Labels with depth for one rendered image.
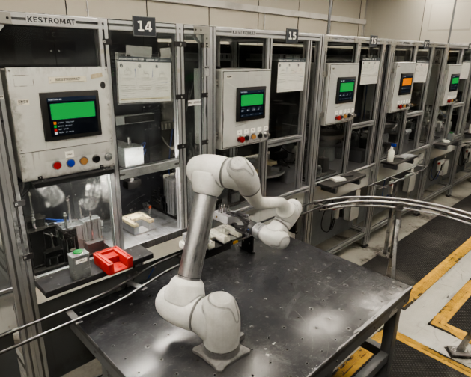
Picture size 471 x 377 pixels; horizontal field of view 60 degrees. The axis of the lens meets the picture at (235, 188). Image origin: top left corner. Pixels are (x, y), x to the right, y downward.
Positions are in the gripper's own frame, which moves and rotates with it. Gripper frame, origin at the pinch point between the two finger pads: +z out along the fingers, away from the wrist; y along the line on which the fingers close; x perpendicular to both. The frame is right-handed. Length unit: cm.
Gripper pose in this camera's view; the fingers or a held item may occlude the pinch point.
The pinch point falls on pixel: (231, 218)
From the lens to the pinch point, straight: 238.2
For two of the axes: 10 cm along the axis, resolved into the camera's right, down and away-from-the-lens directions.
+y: 0.3, -9.4, -3.3
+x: -7.2, 2.1, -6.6
